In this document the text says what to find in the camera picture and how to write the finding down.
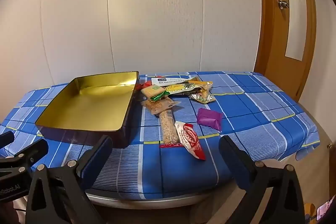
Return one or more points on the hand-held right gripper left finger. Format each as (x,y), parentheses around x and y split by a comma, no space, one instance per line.
(96,159)

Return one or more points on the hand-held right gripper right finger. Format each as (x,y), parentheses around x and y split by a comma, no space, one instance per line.
(237,162)

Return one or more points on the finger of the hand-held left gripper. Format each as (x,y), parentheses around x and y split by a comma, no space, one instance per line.
(7,139)
(31,153)

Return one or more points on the red and white candy packet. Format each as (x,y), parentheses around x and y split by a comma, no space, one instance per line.
(191,138)

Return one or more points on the purple snack packet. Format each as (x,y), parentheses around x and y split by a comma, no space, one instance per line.
(208,119)

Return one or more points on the gold tin box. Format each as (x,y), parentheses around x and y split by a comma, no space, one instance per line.
(86,103)

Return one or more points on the orange nut snack packet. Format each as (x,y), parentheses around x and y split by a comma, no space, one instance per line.
(202,98)

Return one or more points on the long sesame bar packet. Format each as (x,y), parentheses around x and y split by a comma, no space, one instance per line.
(168,127)

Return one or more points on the clear brown cake packet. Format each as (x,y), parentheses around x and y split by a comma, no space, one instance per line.
(157,106)

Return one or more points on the yellow snack packet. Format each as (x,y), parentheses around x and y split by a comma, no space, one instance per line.
(178,87)

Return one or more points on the long white sachet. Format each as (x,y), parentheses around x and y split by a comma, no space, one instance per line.
(168,81)

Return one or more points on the blue plaid tablecloth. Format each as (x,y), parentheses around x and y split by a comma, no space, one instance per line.
(249,113)

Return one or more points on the table with metal rim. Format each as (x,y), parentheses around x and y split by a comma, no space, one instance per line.
(157,199)

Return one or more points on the plain red snack packet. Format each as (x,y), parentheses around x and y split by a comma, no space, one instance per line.
(143,85)

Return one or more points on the green biscuit packet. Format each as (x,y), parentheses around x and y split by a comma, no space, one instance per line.
(152,90)

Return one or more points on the small lit screen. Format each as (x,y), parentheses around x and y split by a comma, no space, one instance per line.
(323,209)

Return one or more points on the wooden door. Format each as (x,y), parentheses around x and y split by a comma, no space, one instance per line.
(275,29)

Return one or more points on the frosted door glass pane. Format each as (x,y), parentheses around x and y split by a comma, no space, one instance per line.
(295,16)

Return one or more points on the metal door knob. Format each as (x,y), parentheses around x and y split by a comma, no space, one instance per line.
(283,4)

